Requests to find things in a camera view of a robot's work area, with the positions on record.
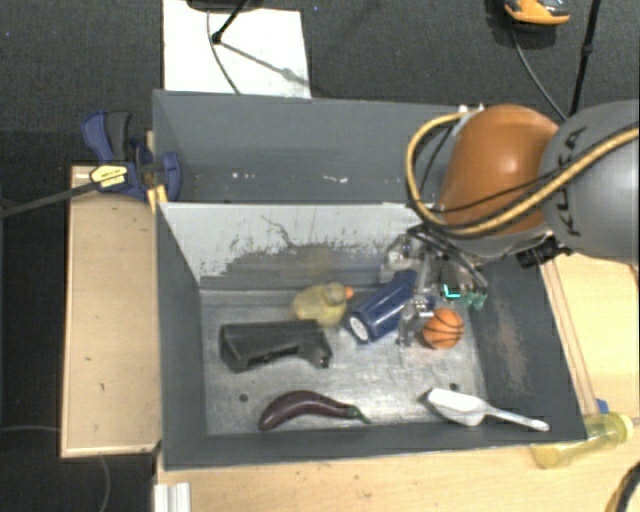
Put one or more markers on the yellow toy duck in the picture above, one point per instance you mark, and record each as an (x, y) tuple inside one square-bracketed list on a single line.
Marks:
[(320, 306)]

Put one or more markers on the white plastic scoop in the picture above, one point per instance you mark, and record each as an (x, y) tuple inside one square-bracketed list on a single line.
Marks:
[(460, 406)]

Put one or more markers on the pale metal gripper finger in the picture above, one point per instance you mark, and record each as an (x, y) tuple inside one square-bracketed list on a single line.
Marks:
[(406, 327), (426, 307)]

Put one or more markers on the grey metal bin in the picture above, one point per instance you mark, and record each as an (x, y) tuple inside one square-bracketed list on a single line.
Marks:
[(300, 150)]

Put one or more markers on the purple toy eggplant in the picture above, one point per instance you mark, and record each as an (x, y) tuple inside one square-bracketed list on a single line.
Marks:
[(305, 407)]

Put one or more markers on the pale wood flat board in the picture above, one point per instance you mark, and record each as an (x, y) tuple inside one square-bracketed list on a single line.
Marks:
[(110, 325)]

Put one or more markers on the black cylinder on white bracket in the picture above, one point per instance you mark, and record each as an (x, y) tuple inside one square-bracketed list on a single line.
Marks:
[(540, 252)]

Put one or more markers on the orange toy basketball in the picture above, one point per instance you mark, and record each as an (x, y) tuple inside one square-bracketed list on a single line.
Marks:
[(444, 328)]

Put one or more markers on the dark blue bottle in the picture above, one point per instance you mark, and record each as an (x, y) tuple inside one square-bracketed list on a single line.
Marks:
[(382, 307)]

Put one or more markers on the black stapler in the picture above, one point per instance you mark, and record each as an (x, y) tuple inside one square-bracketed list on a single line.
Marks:
[(270, 342)]

